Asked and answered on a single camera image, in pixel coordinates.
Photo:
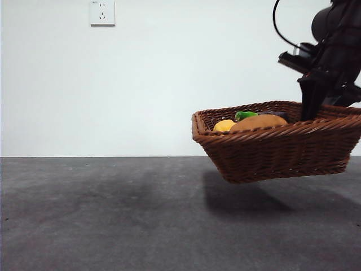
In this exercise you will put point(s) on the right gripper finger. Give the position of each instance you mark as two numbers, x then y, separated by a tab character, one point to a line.
310	98

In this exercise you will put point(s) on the brown potato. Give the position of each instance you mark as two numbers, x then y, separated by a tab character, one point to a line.
259	122

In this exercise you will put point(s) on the brown wicker basket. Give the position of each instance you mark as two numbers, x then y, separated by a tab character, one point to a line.
282	152

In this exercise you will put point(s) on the purple eggplant with green stem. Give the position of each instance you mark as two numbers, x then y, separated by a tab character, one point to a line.
245	115

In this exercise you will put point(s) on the yellow toy vegetable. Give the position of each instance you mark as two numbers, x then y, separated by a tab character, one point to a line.
224	125

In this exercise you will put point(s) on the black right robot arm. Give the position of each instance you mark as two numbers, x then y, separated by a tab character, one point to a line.
324	19

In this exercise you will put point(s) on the white wall socket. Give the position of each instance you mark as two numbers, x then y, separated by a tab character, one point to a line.
102	14

